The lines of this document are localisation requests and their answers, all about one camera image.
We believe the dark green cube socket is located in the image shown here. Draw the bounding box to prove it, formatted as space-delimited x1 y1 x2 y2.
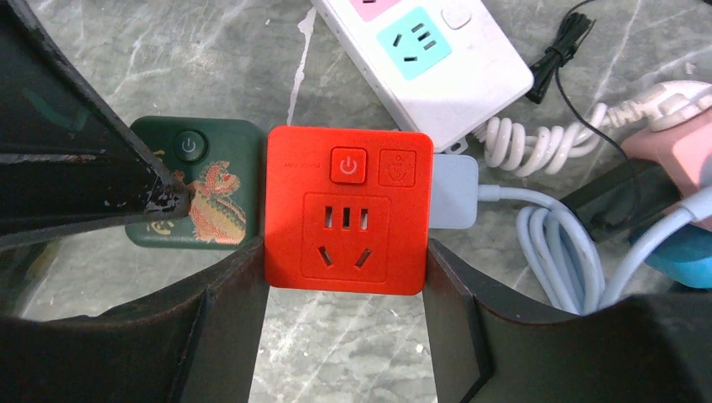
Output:
125 116 267 249

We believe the white coiled power cord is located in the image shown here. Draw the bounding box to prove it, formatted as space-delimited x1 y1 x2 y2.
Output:
473 80 712 179

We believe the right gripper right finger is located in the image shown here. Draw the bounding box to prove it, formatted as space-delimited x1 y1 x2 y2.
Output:
422 240 711 402

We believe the light blue coiled cable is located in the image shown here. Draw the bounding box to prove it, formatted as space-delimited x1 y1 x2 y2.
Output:
477 185 712 317

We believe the pink socket adapter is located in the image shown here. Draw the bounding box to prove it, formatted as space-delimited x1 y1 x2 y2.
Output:
622 110 711 224

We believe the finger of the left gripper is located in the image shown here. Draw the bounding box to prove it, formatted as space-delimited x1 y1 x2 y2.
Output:
1 1 190 249

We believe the black charger with thin cable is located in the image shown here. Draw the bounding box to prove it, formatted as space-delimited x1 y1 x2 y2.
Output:
526 1 682 242

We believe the teal blue plug adapter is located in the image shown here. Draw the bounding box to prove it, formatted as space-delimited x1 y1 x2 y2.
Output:
645 224 711 290

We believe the red cube socket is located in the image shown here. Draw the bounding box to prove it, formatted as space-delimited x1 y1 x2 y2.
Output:
264 126 434 296

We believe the white multicolour power strip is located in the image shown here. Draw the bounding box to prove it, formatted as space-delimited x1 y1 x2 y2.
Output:
312 0 534 153

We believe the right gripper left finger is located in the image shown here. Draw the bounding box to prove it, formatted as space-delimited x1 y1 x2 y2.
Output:
1 238 269 402

